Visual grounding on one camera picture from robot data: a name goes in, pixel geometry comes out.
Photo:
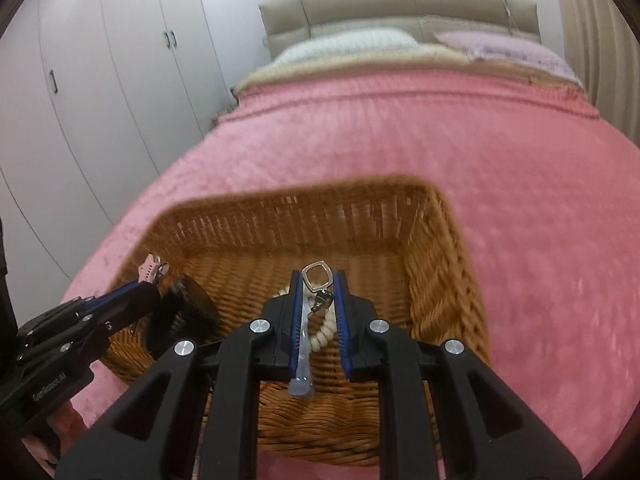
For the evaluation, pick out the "lilac pillow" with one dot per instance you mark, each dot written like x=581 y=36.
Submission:
x=505 y=50

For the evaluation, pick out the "cream curtain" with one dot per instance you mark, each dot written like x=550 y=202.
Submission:
x=595 y=35

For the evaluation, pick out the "silver square keyring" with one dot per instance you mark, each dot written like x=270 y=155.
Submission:
x=316 y=275

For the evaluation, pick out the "white pillow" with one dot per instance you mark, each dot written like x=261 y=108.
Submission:
x=345 y=42

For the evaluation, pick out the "beige bed sheet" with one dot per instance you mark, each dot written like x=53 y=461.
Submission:
x=440 y=57

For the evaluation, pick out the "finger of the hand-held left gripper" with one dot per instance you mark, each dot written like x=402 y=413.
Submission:
x=132 y=315
x=117 y=296

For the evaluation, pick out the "white wardrobe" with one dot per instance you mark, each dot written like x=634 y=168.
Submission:
x=100 y=85

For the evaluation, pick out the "black wristwatch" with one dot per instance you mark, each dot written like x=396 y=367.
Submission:
x=187 y=310

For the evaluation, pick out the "pink quilted blanket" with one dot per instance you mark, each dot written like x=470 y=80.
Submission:
x=450 y=130

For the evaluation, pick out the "beige padded headboard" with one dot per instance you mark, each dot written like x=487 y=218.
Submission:
x=400 y=7

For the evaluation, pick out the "brown wicker basket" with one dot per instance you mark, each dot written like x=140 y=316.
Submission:
x=360 y=240

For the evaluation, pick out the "pink silver hair clip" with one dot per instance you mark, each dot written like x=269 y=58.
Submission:
x=150 y=269

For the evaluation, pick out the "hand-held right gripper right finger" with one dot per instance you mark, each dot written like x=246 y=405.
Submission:
x=343 y=321

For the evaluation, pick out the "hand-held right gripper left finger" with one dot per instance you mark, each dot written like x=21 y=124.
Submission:
x=295 y=321

